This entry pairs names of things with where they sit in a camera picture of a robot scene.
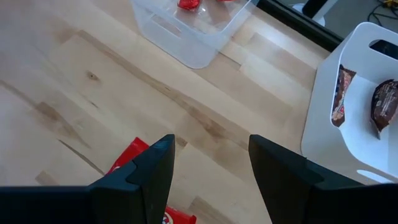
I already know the black aluminium table frame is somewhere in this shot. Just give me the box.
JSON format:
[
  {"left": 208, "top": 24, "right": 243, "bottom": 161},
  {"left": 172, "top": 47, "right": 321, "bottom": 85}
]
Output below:
[{"left": 256, "top": 0, "right": 345, "bottom": 53}]

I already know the brown Snickers candy bar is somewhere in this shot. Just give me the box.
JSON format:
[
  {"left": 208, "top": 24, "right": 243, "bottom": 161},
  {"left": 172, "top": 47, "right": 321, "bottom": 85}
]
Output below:
[
  {"left": 369, "top": 78, "right": 398, "bottom": 140},
  {"left": 331, "top": 63, "right": 358, "bottom": 128}
]

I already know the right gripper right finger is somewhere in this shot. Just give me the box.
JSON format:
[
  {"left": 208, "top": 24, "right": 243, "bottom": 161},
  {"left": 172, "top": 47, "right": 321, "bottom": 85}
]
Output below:
[{"left": 248, "top": 134, "right": 365, "bottom": 224}]

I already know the white plastic bin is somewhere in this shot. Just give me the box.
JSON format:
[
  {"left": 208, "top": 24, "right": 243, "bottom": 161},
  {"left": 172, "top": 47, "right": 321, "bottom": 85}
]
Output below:
[{"left": 300, "top": 21, "right": 398, "bottom": 184}]

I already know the clear plastic bin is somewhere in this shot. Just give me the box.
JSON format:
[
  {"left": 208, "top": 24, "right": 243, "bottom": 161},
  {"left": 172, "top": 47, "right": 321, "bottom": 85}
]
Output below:
[{"left": 130, "top": 0, "right": 259, "bottom": 70}]

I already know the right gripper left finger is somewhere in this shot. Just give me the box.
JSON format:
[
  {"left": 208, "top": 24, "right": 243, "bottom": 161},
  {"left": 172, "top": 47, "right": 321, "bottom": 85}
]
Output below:
[{"left": 89, "top": 134, "right": 176, "bottom": 224}]

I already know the yellow cable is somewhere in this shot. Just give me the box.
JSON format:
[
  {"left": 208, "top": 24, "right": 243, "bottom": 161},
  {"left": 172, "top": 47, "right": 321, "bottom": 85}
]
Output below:
[{"left": 377, "top": 0, "right": 398, "bottom": 9}]

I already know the black coiled cable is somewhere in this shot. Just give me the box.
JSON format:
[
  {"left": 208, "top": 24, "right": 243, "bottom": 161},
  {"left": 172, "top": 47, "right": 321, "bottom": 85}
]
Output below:
[{"left": 368, "top": 2, "right": 398, "bottom": 23}]

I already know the white black pole stand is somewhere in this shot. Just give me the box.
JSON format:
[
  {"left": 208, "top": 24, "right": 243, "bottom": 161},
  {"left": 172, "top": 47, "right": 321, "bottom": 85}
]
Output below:
[{"left": 292, "top": 0, "right": 338, "bottom": 27}]

